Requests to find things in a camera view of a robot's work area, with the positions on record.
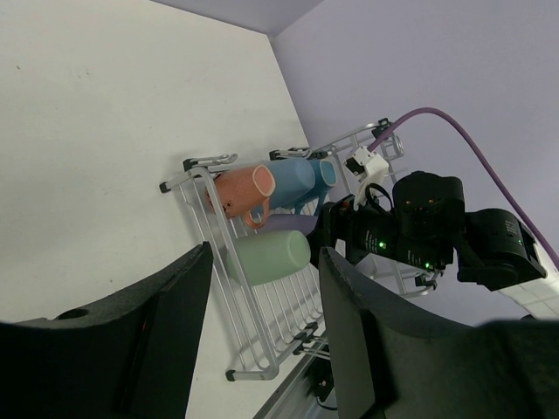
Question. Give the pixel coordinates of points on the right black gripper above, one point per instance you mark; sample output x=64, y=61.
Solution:
x=368, y=230

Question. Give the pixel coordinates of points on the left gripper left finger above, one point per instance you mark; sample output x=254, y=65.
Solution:
x=131, y=354

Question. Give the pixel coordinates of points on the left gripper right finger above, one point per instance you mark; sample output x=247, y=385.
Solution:
x=392, y=359

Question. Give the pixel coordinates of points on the blue flowered mug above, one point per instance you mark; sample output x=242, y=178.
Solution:
x=325, y=180

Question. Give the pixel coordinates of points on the plain blue cup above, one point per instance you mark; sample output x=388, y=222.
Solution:
x=293, y=177

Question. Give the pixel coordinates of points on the lilac plastic cup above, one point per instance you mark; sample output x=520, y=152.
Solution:
x=302, y=223

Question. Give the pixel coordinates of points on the green ceramic cup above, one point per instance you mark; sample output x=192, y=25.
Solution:
x=273, y=255

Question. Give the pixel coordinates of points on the orange ceramic mug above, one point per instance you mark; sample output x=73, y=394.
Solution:
x=246, y=192

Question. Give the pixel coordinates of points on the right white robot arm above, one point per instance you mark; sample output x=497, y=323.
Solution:
x=423, y=223

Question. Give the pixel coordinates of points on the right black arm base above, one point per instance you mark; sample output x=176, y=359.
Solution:
x=321, y=381

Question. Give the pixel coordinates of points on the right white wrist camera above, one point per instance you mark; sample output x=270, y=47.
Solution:
x=367, y=167

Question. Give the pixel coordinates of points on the aluminium mounting rail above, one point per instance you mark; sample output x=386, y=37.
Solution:
x=293, y=399

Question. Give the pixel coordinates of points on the white wire dish rack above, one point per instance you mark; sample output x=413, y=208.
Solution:
x=267, y=285

